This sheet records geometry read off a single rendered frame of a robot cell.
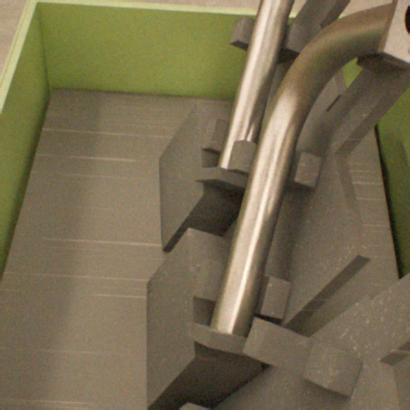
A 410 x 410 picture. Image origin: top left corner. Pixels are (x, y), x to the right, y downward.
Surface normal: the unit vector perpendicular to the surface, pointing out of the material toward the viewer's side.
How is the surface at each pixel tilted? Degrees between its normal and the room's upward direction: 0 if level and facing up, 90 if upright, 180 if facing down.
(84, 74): 90
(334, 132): 65
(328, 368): 61
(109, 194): 0
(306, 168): 46
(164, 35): 90
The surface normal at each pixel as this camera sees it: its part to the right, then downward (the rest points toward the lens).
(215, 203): 0.07, 0.75
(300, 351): 0.38, 0.05
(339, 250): -0.89, -0.27
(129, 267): 0.04, -0.66
